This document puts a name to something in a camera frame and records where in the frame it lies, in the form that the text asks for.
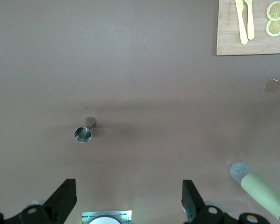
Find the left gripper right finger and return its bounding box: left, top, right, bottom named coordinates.
left=182, top=179, right=227, bottom=224

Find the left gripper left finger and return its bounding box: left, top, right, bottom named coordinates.
left=7, top=178, right=78, bottom=224

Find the steel jigger measuring cup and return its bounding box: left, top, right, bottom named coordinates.
left=74, top=116, right=98, bottom=143

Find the green sleeved glass bottle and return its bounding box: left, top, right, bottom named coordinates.
left=229, top=161, right=280, bottom=221

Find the wooden cutting board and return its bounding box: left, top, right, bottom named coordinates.
left=216, top=0, right=280, bottom=56

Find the yellow plastic knife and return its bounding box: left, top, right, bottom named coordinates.
left=234, top=0, right=249, bottom=46

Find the yellow plastic fork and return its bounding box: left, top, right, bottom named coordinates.
left=243, top=0, right=255, bottom=41

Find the lemon slice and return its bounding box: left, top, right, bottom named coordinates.
left=266, top=18, right=280, bottom=38
left=266, top=0, right=280, bottom=22

